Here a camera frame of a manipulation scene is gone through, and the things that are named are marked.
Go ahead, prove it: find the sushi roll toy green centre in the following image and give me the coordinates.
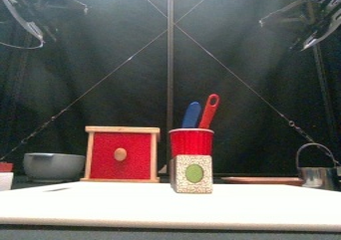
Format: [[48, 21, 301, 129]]
[[170, 153, 214, 195]]

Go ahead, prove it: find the grey bowl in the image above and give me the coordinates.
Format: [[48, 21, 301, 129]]
[[22, 151, 87, 184]]

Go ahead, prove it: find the small metal bucket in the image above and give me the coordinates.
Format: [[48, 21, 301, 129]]
[[295, 141, 341, 191]]

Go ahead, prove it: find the red plastic cup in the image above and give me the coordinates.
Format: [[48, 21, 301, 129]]
[[169, 127, 216, 159]]

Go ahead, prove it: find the pink flat tray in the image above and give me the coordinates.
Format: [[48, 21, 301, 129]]
[[220, 176, 307, 186]]

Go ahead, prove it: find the white container red top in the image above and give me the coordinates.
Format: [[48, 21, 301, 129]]
[[0, 161, 15, 192]]

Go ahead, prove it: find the wooden box red front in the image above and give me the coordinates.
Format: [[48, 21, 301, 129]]
[[81, 125, 162, 184]]

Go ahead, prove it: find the grey looped cable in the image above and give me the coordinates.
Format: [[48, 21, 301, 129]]
[[0, 37, 47, 51]]

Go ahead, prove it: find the thin steel brace wire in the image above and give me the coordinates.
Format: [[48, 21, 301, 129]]
[[0, 0, 224, 161], [129, 0, 341, 167]]

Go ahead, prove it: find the grey vertical frame pole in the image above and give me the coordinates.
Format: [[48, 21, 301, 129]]
[[166, 0, 176, 168]]

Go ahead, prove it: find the red handled toy knife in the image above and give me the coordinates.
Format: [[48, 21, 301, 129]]
[[197, 93, 221, 130]]

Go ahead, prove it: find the blue handled utensil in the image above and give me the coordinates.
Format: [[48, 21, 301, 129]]
[[180, 101, 202, 129]]

